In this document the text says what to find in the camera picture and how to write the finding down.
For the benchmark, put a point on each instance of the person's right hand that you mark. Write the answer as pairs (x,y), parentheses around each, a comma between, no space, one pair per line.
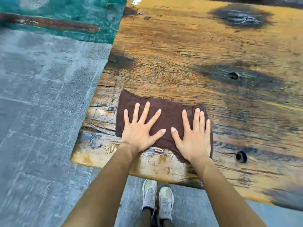
(195,141)

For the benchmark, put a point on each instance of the person's left hand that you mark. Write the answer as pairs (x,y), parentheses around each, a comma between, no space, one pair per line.
(136,134)

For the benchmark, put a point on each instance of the person's right thumb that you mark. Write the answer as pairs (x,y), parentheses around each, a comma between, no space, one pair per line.
(176,137)

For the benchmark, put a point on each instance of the person's right middle finger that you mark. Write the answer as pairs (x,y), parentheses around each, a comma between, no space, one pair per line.
(196,119)

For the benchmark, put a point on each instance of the person's right little finger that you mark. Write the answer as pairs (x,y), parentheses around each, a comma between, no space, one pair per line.
(208,127)

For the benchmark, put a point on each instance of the person's left little finger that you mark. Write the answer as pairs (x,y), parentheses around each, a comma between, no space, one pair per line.
(126,117)

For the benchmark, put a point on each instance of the person's left thumb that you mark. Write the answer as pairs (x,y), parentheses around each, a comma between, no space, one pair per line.
(158,135)

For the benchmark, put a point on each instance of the person's left middle finger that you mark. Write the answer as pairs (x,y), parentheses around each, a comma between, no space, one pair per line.
(144,112)

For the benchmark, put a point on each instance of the brown cleaning cloth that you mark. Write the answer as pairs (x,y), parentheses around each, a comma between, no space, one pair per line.
(170,115)

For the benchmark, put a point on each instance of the person's left forearm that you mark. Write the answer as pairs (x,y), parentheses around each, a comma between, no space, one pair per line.
(104,186)

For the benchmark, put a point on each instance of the person's right forearm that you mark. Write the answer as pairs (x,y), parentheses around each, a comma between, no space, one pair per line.
(224,193)

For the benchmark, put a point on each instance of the person's left white sneaker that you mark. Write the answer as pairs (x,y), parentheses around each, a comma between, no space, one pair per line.
(149,193)

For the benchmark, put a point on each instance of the person's white sneaker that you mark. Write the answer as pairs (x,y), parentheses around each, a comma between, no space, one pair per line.
(165,202)
(149,193)

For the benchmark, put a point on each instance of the person's right white sneaker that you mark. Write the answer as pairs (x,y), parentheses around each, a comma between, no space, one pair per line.
(165,202)

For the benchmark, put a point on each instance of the person's left leg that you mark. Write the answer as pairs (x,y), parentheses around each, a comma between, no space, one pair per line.
(144,218)

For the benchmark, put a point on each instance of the person's leg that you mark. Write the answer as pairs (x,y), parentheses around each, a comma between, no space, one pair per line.
(144,218)
(165,223)

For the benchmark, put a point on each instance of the person's right leg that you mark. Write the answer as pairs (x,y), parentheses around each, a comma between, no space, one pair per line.
(165,223)

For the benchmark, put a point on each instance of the rusty brown metal bar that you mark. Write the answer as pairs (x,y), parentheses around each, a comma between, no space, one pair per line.
(51,23)

